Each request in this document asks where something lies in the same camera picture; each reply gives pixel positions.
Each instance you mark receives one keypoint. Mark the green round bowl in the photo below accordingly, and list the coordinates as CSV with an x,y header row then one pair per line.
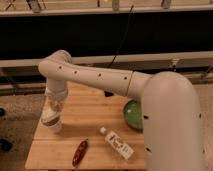
x,y
132,115

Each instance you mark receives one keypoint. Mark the red chili pepper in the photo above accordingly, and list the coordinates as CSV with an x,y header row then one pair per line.
x,y
80,152

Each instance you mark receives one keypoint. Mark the clear plastic bottle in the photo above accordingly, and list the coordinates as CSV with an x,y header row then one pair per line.
x,y
117,143

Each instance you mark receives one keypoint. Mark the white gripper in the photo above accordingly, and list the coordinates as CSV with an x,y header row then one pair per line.
x,y
51,116

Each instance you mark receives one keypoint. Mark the grey metal rail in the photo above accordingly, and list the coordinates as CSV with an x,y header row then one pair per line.
x,y
121,58

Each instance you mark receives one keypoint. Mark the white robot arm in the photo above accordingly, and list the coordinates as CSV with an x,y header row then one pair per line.
x,y
171,112

